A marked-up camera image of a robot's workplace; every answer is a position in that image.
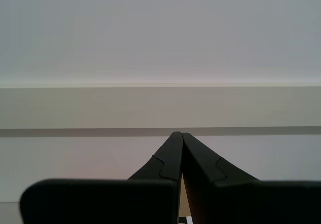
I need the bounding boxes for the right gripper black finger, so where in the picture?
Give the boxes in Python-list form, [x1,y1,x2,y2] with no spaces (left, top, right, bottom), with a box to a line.
[19,131,183,224]
[181,132,321,224]

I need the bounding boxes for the grey wall trim strip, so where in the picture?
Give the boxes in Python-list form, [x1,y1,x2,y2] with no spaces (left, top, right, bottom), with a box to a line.
[0,126,321,138]

